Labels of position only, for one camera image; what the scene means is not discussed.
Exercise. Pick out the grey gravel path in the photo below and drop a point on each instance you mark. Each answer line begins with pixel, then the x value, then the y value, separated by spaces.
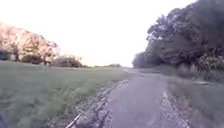
pixel 138 100

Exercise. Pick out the leaf litter strip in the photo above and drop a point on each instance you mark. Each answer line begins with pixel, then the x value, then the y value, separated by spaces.
pixel 91 110

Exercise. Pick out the grass field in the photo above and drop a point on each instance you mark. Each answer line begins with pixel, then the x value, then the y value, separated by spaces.
pixel 36 90

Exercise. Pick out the dark wood of trees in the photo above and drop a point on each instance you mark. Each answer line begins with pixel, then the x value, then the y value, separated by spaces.
pixel 190 36

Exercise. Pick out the sunlit row of trees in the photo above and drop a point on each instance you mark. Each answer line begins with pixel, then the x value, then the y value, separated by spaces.
pixel 30 46

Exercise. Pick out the grass verge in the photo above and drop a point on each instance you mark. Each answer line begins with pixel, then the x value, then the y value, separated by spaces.
pixel 203 96

